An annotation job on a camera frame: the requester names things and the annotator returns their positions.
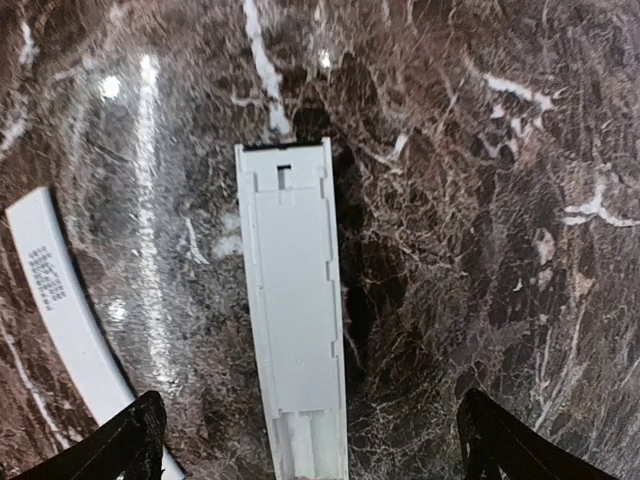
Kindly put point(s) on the white remote control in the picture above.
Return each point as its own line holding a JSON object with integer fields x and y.
{"x": 291, "y": 259}

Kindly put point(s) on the white remote battery cover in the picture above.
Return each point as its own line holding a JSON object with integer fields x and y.
{"x": 65, "y": 312}

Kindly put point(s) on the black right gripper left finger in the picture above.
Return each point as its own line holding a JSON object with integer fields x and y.
{"x": 128, "y": 446}

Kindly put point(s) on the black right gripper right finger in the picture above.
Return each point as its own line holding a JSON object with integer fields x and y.
{"x": 496, "y": 445}

